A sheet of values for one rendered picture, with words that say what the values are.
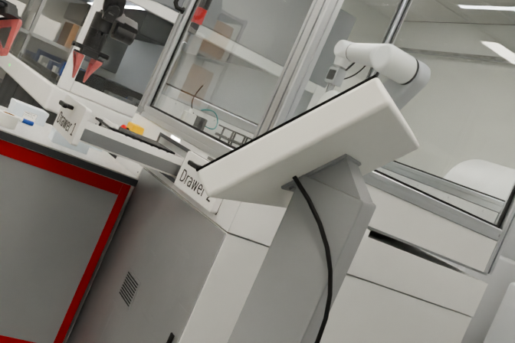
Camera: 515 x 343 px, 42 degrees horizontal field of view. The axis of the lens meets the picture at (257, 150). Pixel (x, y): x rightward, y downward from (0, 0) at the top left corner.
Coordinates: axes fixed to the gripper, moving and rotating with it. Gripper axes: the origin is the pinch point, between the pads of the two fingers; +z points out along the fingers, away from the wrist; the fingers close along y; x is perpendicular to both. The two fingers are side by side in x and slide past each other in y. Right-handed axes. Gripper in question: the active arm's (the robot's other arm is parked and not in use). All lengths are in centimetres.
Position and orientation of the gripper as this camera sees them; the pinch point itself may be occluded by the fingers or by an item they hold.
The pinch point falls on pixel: (79, 77)
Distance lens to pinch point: 202.5
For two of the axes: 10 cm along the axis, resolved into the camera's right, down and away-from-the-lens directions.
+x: -4.5, -2.2, 8.7
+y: 8.0, 3.3, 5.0
